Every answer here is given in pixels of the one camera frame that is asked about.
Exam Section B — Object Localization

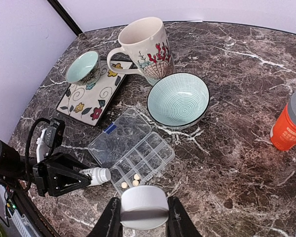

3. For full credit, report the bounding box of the celadon bowl on tray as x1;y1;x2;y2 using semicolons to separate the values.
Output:
65;51;101;86

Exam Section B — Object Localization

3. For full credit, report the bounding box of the orange bottle grey cap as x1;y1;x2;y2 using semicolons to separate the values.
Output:
270;92;296;151

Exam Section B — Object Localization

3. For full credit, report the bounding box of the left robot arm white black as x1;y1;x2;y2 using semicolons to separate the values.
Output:
0;140;91;197

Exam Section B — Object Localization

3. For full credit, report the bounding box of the square floral ceramic tray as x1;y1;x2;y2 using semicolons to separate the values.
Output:
56;61;126;126

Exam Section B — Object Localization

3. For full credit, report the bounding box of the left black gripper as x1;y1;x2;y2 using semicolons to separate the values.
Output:
33;152;91;197

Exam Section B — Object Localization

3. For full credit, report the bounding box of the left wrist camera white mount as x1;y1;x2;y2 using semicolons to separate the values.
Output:
36;118;65;163

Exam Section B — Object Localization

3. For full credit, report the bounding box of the celadon bowl on table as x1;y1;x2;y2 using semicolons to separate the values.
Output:
147;73;210;129

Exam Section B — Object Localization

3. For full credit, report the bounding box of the cream ceramic mug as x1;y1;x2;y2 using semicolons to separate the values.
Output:
107;17;175;85

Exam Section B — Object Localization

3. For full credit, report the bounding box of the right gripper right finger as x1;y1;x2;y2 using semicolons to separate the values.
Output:
166;197;202;237

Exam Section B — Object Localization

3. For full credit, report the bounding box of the white pill bottle cap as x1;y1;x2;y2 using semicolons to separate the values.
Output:
120;185;169;230

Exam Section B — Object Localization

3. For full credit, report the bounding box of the small white pill bottle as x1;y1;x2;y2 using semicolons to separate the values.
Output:
79;167;111;187

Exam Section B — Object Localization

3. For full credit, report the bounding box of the white slotted cable duct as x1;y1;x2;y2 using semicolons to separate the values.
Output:
12;211;37;237

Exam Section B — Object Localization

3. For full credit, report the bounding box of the left black frame post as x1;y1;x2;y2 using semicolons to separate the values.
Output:
47;0;83;36

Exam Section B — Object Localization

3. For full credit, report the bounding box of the clear plastic pill organizer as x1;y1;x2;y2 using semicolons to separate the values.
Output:
88;109;175;195

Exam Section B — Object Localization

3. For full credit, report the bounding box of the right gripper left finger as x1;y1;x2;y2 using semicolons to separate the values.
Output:
87;197;122;237

